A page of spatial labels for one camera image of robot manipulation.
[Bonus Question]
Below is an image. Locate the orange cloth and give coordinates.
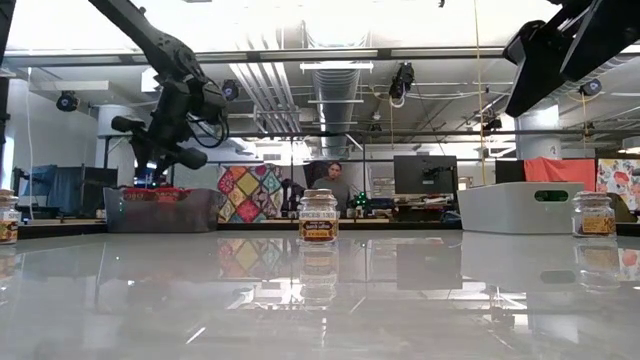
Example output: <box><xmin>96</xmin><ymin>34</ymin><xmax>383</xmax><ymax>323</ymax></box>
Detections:
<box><xmin>523</xmin><ymin>157</ymin><xmax>597</xmax><ymax>184</ymax></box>

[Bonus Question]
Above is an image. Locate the white ceiling unit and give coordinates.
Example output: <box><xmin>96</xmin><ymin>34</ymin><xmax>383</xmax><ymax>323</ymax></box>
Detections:
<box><xmin>140</xmin><ymin>67</ymin><xmax>166</xmax><ymax>95</ymax></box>

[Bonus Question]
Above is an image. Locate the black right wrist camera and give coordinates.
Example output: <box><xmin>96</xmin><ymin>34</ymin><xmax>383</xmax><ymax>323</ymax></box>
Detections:
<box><xmin>502</xmin><ymin>19</ymin><xmax>548</xmax><ymax>65</ymax></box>

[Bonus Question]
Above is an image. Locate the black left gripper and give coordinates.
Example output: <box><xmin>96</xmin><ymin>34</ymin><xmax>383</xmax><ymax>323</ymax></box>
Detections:
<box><xmin>127</xmin><ymin>107</ymin><xmax>209</xmax><ymax>188</ymax></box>

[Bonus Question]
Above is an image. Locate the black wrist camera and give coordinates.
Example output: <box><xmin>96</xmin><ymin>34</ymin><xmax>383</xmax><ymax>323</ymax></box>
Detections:
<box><xmin>110</xmin><ymin>115</ymin><xmax>147</xmax><ymax>134</ymax></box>
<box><xmin>502</xmin><ymin>19</ymin><xmax>548</xmax><ymax>65</ymax></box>

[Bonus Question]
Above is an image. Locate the person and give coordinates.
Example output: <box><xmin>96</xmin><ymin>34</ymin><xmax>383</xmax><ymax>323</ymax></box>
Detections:
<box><xmin>312</xmin><ymin>160</ymin><xmax>351</xmax><ymax>214</ymax></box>

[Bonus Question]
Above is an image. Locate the white plastic bin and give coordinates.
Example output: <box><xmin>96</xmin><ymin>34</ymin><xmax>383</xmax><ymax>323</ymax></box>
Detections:
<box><xmin>457</xmin><ymin>181</ymin><xmax>585</xmax><ymax>235</ymax></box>

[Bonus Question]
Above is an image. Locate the black flat panel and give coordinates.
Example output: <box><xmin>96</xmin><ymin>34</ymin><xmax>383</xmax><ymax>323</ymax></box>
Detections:
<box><xmin>494</xmin><ymin>159</ymin><xmax>526</xmax><ymax>185</ymax></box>

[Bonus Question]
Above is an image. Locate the black aluminium table frame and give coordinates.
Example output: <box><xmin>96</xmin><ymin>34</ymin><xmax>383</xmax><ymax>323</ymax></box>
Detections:
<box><xmin>17</xmin><ymin>221</ymin><xmax>640</xmax><ymax>240</ymax></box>

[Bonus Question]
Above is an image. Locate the white round column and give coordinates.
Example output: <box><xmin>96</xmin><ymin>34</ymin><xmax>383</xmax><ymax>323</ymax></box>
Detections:
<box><xmin>514</xmin><ymin>107</ymin><xmax>562</xmax><ymax>161</ymax></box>
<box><xmin>97</xmin><ymin>104</ymin><xmax>139</xmax><ymax>186</ymax></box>

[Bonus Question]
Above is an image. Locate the black overhead frame bar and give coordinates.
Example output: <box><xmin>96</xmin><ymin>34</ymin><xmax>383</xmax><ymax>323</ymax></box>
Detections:
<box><xmin>0</xmin><ymin>47</ymin><xmax>506</xmax><ymax>66</ymax></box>

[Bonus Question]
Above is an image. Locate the glass spice jar cork lid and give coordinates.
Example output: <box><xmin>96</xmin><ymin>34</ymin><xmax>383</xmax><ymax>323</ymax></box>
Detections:
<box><xmin>0</xmin><ymin>188</ymin><xmax>22</xmax><ymax>246</ymax></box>
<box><xmin>572</xmin><ymin>191</ymin><xmax>618</xmax><ymax>238</ymax></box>
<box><xmin>298</xmin><ymin>188</ymin><xmax>340</xmax><ymax>245</ymax></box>

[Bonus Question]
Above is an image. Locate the floral patterned cloth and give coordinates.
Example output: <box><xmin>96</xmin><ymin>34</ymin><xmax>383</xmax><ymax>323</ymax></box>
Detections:
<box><xmin>596</xmin><ymin>158</ymin><xmax>640</xmax><ymax>211</ymax></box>

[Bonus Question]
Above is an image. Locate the dark grey plastic bin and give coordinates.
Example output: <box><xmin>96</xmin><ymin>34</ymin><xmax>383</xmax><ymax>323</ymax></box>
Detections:
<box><xmin>103</xmin><ymin>187</ymin><xmax>221</xmax><ymax>234</ymax></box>

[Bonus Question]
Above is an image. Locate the black computer monitor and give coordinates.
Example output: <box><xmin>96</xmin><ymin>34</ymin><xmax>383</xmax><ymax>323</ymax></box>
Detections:
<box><xmin>393</xmin><ymin>154</ymin><xmax>459</xmax><ymax>196</ymax></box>

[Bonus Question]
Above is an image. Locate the colourful patchwork quilt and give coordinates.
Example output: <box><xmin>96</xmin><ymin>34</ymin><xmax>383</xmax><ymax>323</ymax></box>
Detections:
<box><xmin>217</xmin><ymin>164</ymin><xmax>284</xmax><ymax>224</ymax></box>

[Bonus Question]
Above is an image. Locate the silver ventilation duct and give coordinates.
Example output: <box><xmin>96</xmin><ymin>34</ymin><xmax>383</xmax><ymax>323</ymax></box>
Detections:
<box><xmin>312</xmin><ymin>67</ymin><xmax>362</xmax><ymax>157</ymax></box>

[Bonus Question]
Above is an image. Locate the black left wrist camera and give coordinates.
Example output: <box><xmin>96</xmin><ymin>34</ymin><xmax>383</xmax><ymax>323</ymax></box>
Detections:
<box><xmin>110</xmin><ymin>115</ymin><xmax>147</xmax><ymax>134</ymax></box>

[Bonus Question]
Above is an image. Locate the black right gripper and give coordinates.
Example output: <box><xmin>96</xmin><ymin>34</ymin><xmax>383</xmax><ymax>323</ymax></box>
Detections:
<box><xmin>504</xmin><ymin>0</ymin><xmax>640</xmax><ymax>119</ymax></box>

